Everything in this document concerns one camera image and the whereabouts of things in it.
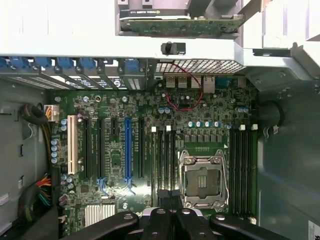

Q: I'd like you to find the black RAM slot white latch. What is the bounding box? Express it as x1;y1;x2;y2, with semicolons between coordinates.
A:
151;126;157;191
238;124;246;218
164;125;171;191
251;123;259;224

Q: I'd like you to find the silver CPU socket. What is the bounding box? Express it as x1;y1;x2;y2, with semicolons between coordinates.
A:
177;149;230;210

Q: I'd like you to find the CPU socket locking lever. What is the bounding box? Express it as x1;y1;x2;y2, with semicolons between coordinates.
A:
216;149;230;209
177;149;187;204

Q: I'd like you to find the silver finned heat sink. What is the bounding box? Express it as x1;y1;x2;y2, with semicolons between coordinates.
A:
84;204;117;227

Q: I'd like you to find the long black expansion slot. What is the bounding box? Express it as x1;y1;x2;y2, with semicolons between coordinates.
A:
137;117;146;179
98;117;106;179
84;117;93;179

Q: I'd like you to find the blue expansion slot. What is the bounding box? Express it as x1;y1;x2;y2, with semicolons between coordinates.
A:
123;117;133;179

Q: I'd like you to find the grey metal PC case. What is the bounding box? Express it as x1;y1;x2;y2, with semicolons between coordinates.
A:
0;39;320;240

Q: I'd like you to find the white expansion slot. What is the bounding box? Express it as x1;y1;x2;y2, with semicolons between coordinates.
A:
66;114;79;175

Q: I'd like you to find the green motherboard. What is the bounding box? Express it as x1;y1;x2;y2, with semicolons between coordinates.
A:
48;88;260;226

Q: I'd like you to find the white case label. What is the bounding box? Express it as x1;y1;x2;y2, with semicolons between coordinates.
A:
307;220;320;240

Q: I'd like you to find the silver rear port block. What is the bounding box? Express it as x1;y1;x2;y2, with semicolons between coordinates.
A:
203;74;217;93
165;74;176;89
190;74;202;89
177;74;189;89

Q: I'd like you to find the blue rear port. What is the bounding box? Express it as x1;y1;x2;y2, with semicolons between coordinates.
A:
216;77;234;90

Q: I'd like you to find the white power connector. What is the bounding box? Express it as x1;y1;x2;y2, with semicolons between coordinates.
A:
43;104;61;123

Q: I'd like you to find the blue card retention clip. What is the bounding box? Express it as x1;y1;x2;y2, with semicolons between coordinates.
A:
34;57;52;69
56;57;75;71
10;56;26;70
124;58;139;76
79;57;99;72

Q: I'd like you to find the green graphics card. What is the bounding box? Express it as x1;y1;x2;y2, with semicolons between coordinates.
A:
118;9;246;37

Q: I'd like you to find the multicoloured power cable bundle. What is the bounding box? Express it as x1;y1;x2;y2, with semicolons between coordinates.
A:
16;173;60;223

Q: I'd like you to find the red and black wire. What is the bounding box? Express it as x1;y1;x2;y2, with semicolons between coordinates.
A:
164;61;204;112

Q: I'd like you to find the black sleeved yellow cable bundle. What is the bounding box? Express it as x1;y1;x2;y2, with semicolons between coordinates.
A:
19;103;54;171

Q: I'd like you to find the black case switch post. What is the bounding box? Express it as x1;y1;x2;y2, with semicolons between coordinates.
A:
161;41;174;55

